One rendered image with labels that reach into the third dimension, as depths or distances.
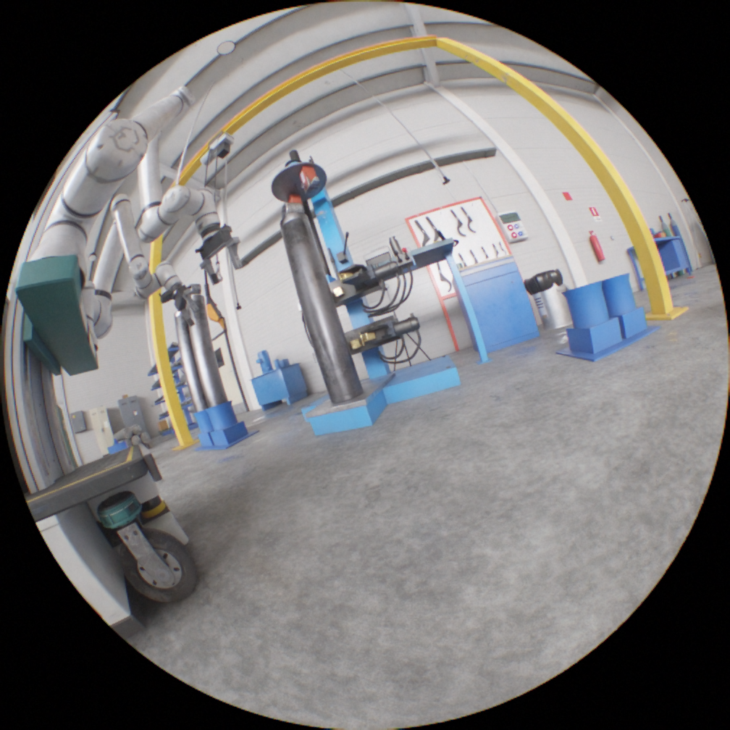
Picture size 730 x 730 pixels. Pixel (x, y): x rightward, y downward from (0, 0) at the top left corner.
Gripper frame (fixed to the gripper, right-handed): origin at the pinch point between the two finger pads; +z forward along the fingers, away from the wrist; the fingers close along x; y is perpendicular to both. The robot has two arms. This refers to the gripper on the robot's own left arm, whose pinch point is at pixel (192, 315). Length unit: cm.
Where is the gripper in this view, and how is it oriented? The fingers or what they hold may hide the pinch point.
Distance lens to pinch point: 111.8
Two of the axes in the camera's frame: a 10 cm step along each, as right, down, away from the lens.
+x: -7.2, 3.3, 6.1
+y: 3.6, -5.7, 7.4
